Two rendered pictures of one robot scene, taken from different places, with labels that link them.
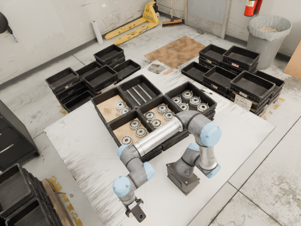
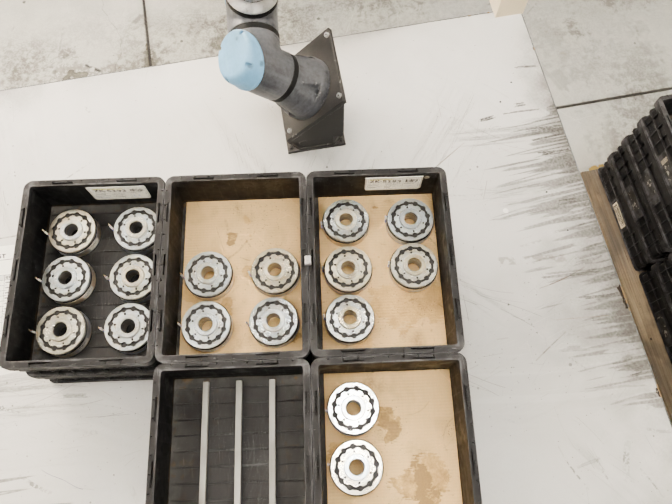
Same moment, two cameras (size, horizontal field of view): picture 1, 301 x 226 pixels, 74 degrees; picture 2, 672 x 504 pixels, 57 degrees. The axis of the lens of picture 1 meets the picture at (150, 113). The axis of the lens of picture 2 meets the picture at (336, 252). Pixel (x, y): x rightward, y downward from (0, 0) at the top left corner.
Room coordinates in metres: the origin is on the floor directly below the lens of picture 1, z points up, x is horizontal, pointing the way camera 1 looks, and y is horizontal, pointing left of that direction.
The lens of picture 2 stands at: (1.42, 0.25, 2.11)
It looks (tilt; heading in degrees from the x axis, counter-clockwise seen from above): 70 degrees down; 203
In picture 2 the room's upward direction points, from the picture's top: straight up
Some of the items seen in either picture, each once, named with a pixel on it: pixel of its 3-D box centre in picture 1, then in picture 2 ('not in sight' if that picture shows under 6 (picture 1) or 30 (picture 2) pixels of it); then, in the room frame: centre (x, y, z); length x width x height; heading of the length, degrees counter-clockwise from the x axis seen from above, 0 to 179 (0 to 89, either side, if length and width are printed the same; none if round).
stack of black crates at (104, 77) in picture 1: (104, 87); not in sight; (2.31, 0.60, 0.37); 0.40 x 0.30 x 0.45; 124
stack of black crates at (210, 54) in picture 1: (213, 61); not in sight; (2.55, -1.11, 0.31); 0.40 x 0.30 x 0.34; 34
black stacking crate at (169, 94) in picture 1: (189, 103); (96, 276); (1.26, -0.37, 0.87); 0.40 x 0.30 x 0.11; 25
